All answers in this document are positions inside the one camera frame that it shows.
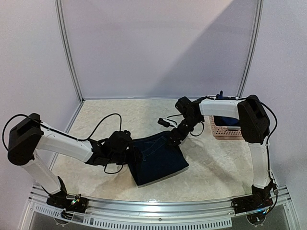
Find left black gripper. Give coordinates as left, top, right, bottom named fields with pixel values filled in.
left=108, top=146, right=142, bottom=165

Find dark blue denim jeans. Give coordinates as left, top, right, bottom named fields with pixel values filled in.
left=128, top=131, right=189, bottom=186

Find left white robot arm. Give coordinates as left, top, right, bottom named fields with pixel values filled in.
left=2, top=113, right=142, bottom=208

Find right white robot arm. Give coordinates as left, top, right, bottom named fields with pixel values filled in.
left=168, top=95, right=272, bottom=189

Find pink plastic laundry basket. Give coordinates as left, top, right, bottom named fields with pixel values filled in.
left=209, top=116, right=244, bottom=140

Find blue garment in basket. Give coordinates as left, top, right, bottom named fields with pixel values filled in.
left=214, top=90, right=240, bottom=127

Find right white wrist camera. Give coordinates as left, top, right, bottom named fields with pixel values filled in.
left=157, top=118, right=177, bottom=128

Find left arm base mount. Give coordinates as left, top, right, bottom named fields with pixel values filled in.
left=47, top=188, right=89, bottom=213

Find aluminium front rail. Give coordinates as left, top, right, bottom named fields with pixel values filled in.
left=19, top=185, right=300, bottom=230

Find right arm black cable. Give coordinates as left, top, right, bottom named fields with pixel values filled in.
left=166, top=95, right=279, bottom=190

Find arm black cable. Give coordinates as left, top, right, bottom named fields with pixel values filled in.
left=166, top=95, right=279, bottom=190
left=2, top=113, right=131, bottom=175

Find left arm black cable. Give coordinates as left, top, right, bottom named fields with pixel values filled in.
left=2, top=113, right=131, bottom=175

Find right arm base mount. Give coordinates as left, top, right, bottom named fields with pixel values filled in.
left=231, top=189, right=279, bottom=226

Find left aluminium frame post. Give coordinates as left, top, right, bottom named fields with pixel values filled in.
left=54, top=0, right=84, bottom=103

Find aluminium frame post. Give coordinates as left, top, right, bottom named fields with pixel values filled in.
left=236, top=0, right=264, bottom=97
left=54, top=0, right=84, bottom=103

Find right aluminium frame post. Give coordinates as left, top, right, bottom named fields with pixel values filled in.
left=236, top=0, right=264, bottom=97

